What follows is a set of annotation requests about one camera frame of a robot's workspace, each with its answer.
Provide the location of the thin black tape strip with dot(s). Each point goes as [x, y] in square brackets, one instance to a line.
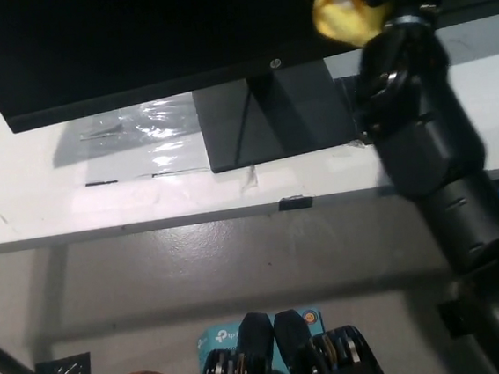
[101, 182]

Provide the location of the black HP monitor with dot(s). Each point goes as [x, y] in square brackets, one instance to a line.
[129, 39]

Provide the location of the clear plastic film sheet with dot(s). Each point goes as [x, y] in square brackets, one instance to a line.
[150, 121]

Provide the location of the teal tp-link box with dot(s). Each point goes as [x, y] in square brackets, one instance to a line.
[219, 335]

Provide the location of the short black tape piece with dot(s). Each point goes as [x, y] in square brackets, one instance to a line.
[296, 203]

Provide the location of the yellow microfiber cloth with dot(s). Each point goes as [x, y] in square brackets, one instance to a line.
[339, 15]

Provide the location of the torn clear tape piece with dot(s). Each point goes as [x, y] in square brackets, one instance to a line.
[249, 179]

